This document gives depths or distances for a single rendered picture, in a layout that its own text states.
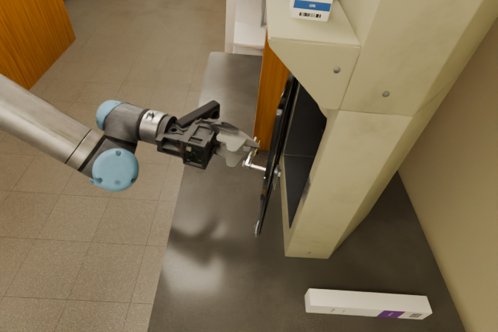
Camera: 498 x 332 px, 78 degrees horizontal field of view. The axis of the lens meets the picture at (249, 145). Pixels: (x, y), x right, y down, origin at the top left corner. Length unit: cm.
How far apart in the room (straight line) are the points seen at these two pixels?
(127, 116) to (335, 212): 48
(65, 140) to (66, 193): 169
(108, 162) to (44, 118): 12
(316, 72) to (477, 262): 65
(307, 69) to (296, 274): 54
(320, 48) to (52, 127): 44
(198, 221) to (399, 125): 56
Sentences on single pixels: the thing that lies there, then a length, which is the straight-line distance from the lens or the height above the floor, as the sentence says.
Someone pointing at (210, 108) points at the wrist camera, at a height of 123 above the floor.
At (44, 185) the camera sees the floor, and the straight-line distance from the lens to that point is 238.
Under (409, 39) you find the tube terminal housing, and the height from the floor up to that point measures 152.
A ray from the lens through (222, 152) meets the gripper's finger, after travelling 68.
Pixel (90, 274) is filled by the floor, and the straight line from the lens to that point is 193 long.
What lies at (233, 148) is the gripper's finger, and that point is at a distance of 63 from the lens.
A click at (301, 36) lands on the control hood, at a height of 151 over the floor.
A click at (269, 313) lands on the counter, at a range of 77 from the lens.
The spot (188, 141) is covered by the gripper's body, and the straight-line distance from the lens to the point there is 63.
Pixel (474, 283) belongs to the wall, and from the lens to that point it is 93.
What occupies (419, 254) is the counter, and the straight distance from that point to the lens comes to 97.
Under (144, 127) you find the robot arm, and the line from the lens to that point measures 69.
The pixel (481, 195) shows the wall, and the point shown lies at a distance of 89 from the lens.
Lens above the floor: 167
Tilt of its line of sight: 45 degrees down
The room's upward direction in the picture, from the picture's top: 7 degrees clockwise
